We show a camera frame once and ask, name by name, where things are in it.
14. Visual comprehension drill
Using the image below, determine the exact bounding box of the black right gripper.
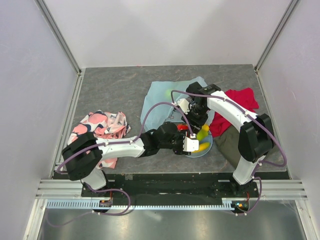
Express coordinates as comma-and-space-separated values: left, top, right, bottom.
181, 104, 209, 136

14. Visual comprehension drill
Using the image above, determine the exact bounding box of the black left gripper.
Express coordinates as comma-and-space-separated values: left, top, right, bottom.
159, 129, 192, 156

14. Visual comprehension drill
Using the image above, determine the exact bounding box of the red fake apple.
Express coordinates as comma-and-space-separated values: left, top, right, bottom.
177, 124, 189, 131

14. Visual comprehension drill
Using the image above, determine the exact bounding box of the green fake pear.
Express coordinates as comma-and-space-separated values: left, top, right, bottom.
196, 129, 208, 141

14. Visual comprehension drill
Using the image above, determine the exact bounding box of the yellow fake banana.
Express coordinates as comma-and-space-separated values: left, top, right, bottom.
194, 142, 211, 153

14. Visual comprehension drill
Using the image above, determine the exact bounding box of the translucent light blue plastic bag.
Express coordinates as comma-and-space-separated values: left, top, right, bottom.
140, 75, 208, 132

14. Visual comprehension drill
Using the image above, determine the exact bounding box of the yellow fake mango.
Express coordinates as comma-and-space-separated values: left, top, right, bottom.
201, 124, 210, 132

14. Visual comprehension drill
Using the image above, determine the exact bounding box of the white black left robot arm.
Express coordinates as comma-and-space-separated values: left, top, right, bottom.
62, 122, 194, 197

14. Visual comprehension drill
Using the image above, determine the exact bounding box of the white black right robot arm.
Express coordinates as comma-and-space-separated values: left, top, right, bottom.
186, 82, 274, 197

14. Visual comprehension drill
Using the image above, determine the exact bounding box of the green fake lime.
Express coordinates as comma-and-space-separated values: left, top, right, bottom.
164, 89, 172, 99

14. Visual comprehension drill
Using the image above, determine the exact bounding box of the light blue plate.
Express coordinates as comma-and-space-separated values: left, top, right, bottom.
173, 122, 213, 158

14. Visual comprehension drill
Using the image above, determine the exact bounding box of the olive green cloth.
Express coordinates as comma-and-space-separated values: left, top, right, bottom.
214, 125, 241, 169

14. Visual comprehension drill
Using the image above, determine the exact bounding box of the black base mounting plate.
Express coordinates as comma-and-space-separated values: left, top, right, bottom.
80, 172, 259, 200

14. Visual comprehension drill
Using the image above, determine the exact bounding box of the red cloth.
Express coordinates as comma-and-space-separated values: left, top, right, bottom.
207, 87, 259, 137

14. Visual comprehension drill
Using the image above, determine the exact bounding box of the pink navy patterned cloth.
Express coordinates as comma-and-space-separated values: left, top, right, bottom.
68, 110, 132, 170

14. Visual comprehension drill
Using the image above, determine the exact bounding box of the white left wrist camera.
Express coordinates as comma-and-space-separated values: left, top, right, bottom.
183, 133, 199, 153

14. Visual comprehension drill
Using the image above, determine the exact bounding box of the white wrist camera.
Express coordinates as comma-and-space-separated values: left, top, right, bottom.
183, 133, 199, 153
176, 98, 193, 115

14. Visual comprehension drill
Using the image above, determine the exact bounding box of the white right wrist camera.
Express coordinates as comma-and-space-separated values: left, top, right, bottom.
176, 98, 193, 115

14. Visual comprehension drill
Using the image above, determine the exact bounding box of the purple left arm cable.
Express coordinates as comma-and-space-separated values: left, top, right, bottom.
46, 101, 195, 227

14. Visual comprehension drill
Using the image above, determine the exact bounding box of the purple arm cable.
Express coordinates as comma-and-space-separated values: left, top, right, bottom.
46, 101, 195, 227
170, 89, 287, 216

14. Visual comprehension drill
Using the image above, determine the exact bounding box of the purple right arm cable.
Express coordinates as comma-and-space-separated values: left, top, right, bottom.
170, 89, 287, 216

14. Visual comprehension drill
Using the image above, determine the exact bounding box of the aluminium frame rail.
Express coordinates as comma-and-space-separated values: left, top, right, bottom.
36, 179, 307, 200

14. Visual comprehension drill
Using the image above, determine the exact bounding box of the right aluminium corner post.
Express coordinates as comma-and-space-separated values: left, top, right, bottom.
254, 0, 301, 74

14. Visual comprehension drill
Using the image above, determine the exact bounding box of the aluminium corner post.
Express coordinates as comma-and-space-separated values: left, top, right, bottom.
34, 0, 82, 75
254, 0, 301, 74

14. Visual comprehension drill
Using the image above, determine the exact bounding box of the slotted grey cable duct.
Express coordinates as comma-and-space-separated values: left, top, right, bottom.
46, 199, 247, 211

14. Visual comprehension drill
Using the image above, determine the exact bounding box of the left aluminium corner post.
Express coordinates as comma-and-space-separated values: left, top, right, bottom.
34, 0, 82, 75

